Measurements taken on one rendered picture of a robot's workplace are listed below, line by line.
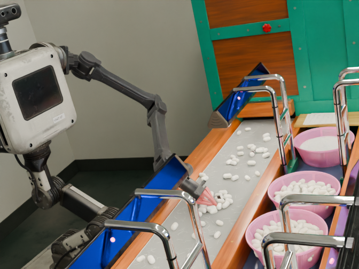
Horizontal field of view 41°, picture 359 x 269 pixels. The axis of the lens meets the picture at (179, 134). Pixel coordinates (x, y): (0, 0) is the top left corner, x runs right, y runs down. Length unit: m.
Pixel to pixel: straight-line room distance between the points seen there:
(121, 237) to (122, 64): 2.75
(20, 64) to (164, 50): 1.99
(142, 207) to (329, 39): 1.43
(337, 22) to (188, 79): 1.56
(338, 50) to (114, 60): 2.00
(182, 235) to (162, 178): 0.42
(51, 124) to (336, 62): 1.37
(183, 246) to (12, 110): 0.77
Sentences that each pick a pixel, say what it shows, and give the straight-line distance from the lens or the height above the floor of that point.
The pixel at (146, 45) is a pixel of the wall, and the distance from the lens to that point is 3.71.
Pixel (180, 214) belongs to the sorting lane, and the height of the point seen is 0.74.
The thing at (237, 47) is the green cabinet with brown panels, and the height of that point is 1.15.
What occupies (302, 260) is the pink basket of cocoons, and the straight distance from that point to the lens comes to 1.57.
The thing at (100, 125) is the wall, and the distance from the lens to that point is 4.18.
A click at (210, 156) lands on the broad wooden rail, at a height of 0.75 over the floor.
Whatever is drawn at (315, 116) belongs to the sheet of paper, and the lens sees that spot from 2.48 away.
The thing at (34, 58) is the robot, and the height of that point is 1.43.
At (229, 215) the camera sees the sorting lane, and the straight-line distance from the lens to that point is 1.82.
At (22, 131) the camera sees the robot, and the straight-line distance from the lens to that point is 1.81.
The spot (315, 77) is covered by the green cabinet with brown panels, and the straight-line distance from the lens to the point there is 2.48.
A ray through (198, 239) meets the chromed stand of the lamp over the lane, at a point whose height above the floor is 0.98.
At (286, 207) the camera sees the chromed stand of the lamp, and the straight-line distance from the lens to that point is 1.15.
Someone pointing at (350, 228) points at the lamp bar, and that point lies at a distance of 1.03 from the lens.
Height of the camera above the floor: 1.69
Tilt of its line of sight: 21 degrees down
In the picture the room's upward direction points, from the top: 13 degrees counter-clockwise
